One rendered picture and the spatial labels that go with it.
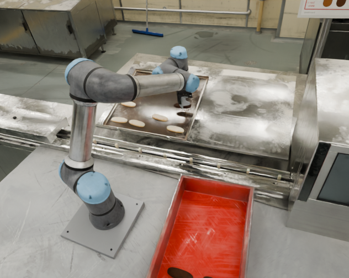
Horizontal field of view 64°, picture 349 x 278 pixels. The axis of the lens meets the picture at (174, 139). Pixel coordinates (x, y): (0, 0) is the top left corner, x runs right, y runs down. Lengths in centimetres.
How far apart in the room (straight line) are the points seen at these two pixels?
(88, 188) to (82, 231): 25
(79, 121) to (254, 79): 109
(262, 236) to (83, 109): 85
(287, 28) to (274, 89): 296
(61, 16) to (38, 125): 250
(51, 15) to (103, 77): 328
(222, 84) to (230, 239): 92
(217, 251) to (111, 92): 72
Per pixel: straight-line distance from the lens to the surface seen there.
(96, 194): 109
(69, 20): 403
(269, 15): 489
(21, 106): 222
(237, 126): 151
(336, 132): 96
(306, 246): 126
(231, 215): 126
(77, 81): 102
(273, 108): 162
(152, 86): 103
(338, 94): 113
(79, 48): 415
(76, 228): 131
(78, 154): 115
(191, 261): 116
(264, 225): 126
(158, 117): 157
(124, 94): 95
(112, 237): 123
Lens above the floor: 189
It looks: 43 degrees down
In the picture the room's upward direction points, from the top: 6 degrees counter-clockwise
